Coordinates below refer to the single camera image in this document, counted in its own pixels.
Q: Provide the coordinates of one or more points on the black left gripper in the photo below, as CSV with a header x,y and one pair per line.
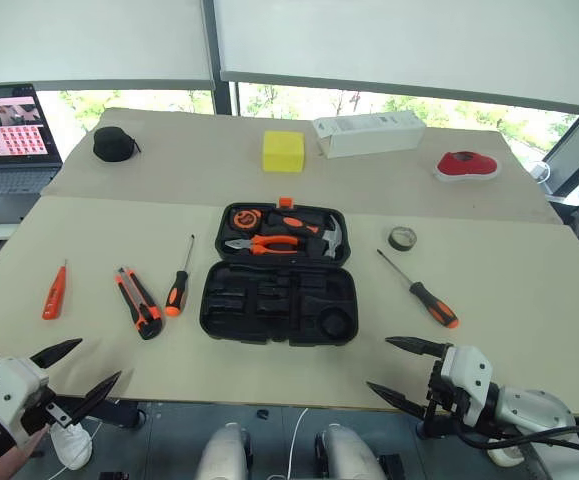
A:
x,y
36,415

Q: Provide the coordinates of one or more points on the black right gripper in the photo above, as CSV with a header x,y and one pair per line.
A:
x,y
444,392

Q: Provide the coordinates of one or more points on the long orange black screwdriver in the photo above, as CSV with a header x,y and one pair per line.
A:
x,y
431,305

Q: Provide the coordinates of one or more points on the orange voltage tester screwdriver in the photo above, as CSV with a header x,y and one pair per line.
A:
x,y
54,295

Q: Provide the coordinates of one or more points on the orange black utility knife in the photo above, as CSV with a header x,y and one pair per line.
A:
x,y
141,310

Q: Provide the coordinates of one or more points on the short orange black screwdriver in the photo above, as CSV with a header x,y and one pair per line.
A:
x,y
175,295

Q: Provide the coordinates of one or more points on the dark electrical tape roll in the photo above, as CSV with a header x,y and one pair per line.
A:
x,y
394,242

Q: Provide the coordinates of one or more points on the black tool case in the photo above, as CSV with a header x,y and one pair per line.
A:
x,y
249,325

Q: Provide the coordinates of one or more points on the black table base bar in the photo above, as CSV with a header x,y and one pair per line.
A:
x,y
119,412

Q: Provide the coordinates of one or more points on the white sneaker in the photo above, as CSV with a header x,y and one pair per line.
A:
x,y
71,447

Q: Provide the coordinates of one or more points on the silver rounded housing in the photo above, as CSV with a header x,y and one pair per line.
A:
x,y
349,457
224,455

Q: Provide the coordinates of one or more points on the small black floor clip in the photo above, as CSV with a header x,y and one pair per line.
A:
x,y
262,413

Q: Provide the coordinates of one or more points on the claw hammer orange grip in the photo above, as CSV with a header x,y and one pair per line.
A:
x,y
294,221

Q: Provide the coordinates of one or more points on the red white shoe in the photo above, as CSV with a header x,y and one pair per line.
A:
x,y
466,165

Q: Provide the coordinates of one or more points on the orange black tape measure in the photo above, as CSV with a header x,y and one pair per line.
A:
x,y
244,219

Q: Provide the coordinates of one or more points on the black round pouch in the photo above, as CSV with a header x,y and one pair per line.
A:
x,y
113,145

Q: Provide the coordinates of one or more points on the grey laptop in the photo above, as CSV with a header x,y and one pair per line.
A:
x,y
9,150

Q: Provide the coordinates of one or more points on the white charger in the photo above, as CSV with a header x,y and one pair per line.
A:
x,y
541,171

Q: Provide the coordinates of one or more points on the white carton box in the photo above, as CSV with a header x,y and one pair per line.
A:
x,y
369,135

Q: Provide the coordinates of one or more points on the yellow foam block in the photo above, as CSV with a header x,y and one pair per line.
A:
x,y
283,152

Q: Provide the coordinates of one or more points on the white roller blind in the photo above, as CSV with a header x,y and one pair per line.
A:
x,y
84,40
409,45

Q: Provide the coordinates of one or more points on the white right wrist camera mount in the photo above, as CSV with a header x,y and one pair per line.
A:
x,y
469,372

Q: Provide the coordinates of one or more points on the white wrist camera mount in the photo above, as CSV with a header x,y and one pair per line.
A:
x,y
469,372
9,387

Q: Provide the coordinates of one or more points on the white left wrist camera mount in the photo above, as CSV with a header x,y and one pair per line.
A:
x,y
9,387

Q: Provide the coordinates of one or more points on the dark window post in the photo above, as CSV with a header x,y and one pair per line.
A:
x,y
221,60

